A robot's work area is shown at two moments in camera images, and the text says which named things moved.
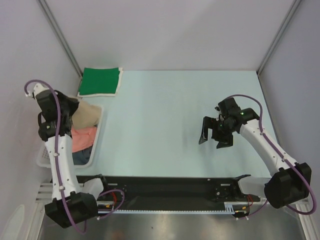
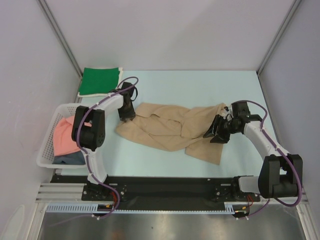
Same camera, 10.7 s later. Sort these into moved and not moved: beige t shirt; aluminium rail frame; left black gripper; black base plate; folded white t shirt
Moved: left black gripper; beige t shirt
Not moved: folded white t shirt; black base plate; aluminium rail frame
